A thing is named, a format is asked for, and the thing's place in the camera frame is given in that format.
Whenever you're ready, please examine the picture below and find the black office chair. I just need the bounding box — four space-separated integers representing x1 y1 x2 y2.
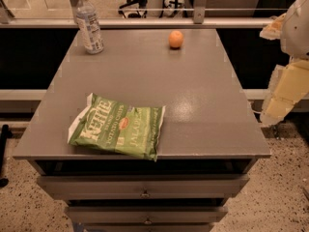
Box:
118 0 148 18

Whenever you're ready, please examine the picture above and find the grey drawer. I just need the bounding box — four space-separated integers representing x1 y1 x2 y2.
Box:
66 206 228 224
38 174 249 200

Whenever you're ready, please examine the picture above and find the orange fruit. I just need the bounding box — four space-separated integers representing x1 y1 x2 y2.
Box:
168 30 183 48

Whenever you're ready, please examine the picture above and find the green jalapeno chip bag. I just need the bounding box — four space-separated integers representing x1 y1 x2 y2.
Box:
68 93 165 161

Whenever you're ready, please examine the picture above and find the black floor stand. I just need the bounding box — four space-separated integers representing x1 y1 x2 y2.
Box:
0 125 13 189

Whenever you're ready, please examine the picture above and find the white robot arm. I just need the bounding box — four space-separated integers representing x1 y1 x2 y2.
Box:
260 0 309 126

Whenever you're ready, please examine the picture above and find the metal railing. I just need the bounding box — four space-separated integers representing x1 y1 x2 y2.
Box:
0 0 288 29

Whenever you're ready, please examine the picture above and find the top grey drawer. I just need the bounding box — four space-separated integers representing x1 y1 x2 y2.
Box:
38 174 249 200

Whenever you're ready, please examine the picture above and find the grey drawer cabinet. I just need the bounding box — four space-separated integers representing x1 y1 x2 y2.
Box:
14 29 269 232

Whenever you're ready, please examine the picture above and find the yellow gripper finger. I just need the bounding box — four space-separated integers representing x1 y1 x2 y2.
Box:
260 60 309 126
260 14 286 41

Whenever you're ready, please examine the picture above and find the clear plastic water bottle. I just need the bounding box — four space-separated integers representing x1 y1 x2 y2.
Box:
76 0 103 54

